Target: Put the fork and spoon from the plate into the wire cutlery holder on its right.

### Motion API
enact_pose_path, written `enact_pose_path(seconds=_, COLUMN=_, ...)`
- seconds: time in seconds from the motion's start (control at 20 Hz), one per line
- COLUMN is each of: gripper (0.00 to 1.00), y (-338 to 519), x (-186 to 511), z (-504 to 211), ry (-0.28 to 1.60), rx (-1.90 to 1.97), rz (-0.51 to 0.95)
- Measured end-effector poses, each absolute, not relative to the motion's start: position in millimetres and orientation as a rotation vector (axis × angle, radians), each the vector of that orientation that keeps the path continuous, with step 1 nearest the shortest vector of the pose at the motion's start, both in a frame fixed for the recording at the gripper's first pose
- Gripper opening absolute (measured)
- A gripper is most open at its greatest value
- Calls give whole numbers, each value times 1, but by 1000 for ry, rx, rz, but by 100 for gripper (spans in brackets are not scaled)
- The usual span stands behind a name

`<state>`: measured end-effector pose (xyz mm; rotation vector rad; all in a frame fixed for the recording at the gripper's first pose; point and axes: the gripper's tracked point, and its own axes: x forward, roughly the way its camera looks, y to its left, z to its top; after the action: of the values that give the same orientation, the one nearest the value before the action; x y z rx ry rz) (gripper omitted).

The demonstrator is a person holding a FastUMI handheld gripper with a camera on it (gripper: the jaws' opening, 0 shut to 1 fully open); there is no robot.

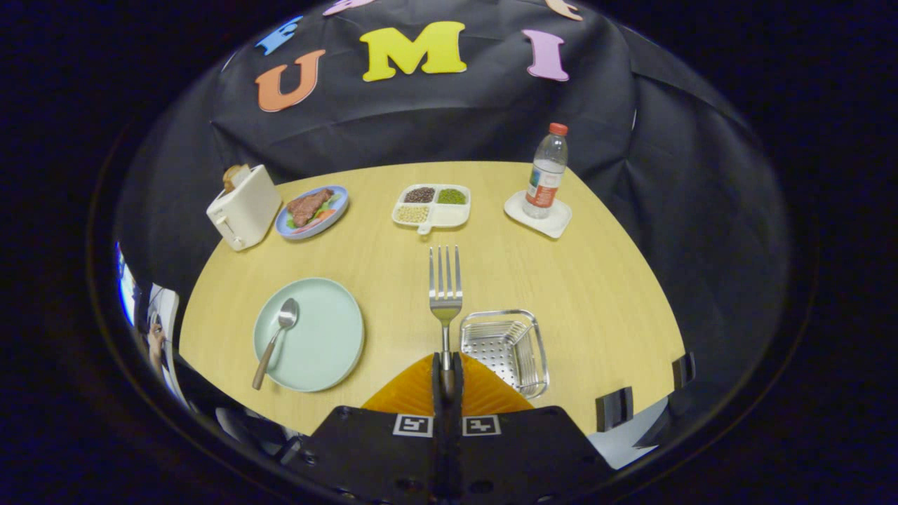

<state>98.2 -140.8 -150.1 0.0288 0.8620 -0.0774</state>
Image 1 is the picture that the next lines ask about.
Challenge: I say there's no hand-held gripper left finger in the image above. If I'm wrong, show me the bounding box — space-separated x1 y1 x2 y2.
284 352 450 505

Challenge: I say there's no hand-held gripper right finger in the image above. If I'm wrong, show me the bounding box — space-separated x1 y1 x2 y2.
448 352 617 505

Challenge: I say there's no metal fork with wooden handle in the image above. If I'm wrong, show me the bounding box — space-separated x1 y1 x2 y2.
429 245 464 400

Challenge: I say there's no metal spoon with wooden handle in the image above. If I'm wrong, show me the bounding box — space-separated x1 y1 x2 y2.
252 298 300 391

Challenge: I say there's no black table clamp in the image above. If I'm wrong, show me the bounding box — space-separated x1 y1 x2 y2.
595 386 634 433
671 352 697 390

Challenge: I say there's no pale green plate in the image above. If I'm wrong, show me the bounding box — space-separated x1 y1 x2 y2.
253 277 366 393

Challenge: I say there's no white square coaster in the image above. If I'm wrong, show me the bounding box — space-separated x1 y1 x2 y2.
504 190 573 239

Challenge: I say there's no white divided tray with beans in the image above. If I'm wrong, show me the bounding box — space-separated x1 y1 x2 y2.
391 184 471 235

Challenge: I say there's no blue plate with food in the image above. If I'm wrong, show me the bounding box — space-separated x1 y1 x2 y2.
274 185 349 241

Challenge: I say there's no white side desk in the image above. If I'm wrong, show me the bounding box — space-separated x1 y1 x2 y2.
147 284 190 408

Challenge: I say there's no cream white toaster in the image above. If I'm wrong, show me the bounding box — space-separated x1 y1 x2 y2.
206 164 283 252

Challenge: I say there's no clear bottle with red cap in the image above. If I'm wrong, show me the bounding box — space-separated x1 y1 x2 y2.
523 123 570 220

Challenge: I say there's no computer monitor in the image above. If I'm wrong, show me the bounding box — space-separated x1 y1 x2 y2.
116 242 138 327

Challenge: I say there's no black backdrop cloth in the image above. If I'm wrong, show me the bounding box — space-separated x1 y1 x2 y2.
116 0 793 450

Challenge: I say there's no metal wire basket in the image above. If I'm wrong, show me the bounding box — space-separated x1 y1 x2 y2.
460 309 550 400

